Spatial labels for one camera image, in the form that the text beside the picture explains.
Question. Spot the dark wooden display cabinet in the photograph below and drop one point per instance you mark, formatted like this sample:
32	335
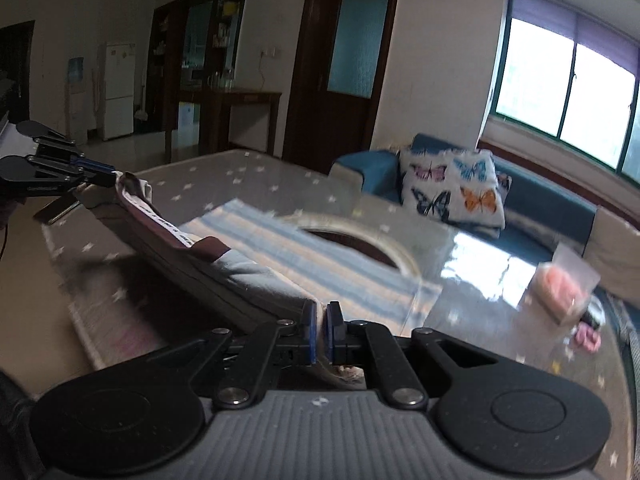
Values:
170	60

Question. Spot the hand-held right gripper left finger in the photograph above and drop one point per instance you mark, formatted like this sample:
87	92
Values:
310	327

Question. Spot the set of clear glasses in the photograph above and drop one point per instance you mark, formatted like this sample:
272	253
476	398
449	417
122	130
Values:
215	79

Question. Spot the white refrigerator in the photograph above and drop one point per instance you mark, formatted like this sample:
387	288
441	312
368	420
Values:
119	90

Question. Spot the green framed window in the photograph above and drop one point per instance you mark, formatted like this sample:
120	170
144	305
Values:
535	75

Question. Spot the small pink object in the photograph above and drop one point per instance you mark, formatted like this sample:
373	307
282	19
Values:
587	338

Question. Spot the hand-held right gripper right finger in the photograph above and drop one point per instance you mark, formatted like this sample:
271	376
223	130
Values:
331	330

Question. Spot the dark entrance door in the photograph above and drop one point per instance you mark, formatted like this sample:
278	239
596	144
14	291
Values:
17	70

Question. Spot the dark smartphone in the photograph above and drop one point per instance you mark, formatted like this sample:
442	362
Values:
55	208

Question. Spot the blue striped garment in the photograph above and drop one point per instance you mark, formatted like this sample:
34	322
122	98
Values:
250	270

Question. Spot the blue sofa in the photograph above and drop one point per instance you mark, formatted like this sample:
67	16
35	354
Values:
545	210

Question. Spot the white wall socket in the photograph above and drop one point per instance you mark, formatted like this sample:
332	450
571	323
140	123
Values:
268	52

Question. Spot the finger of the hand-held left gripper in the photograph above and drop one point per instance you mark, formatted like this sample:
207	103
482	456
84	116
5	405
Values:
60	149
95	178

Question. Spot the white mop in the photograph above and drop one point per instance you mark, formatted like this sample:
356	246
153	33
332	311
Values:
141	112

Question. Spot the brown door with frosted glass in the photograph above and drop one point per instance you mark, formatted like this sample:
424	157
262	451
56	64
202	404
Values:
320	125

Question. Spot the beige pillow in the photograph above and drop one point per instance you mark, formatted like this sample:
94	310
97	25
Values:
615	245

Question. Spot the white water dispenser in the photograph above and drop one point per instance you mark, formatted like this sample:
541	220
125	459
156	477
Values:
75	110

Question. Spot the small black object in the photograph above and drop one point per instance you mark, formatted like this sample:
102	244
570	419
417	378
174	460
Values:
595	313

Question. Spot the butterfly print pillow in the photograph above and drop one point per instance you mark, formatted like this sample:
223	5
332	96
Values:
450	185

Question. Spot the purple roller blind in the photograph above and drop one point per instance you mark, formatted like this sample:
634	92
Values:
550	7

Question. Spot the green and white box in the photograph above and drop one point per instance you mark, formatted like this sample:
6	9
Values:
189	117

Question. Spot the clear bag of pink cloth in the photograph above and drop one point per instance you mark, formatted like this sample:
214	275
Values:
560	280

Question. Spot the dark wooden console table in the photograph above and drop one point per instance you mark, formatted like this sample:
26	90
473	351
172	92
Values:
235	96

